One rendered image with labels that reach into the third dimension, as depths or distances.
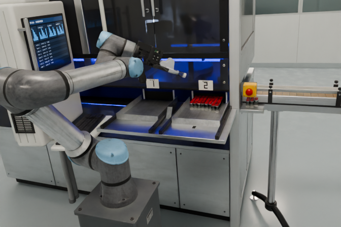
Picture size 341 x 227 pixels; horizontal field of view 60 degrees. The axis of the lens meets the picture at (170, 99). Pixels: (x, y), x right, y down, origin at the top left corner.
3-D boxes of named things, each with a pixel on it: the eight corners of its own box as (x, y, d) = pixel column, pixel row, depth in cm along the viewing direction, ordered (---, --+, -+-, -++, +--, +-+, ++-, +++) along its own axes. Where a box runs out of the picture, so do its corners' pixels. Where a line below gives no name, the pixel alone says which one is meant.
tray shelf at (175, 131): (135, 101, 203) (134, 99, 203) (238, 107, 180) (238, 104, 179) (96, 131, 161) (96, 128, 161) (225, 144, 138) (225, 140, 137)
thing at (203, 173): (76, 136, 359) (62, 66, 330) (252, 155, 289) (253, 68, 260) (9, 185, 271) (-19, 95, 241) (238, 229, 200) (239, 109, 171)
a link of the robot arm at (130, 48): (121, 57, 122) (121, 55, 130) (131, 61, 123) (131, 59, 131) (127, 40, 121) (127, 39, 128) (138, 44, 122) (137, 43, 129)
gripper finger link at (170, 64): (183, 63, 127) (163, 55, 125) (178, 76, 128) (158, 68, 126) (182, 62, 130) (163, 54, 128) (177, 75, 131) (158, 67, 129)
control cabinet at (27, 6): (59, 113, 210) (35, -4, 184) (84, 113, 207) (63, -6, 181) (13, 148, 163) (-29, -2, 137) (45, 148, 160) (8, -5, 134)
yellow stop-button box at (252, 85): (244, 92, 174) (244, 81, 172) (257, 93, 172) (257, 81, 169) (242, 97, 167) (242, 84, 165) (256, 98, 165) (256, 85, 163)
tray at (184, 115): (189, 102, 190) (189, 96, 188) (230, 104, 181) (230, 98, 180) (171, 123, 160) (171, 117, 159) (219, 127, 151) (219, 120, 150)
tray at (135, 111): (141, 99, 201) (140, 94, 200) (177, 101, 192) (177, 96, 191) (116, 118, 171) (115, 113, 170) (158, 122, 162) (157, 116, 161)
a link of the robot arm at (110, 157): (116, 187, 107) (111, 154, 103) (91, 177, 115) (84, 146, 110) (137, 170, 117) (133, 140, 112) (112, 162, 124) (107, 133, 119)
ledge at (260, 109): (243, 104, 184) (243, 101, 184) (265, 105, 180) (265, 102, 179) (240, 112, 172) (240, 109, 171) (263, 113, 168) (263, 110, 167)
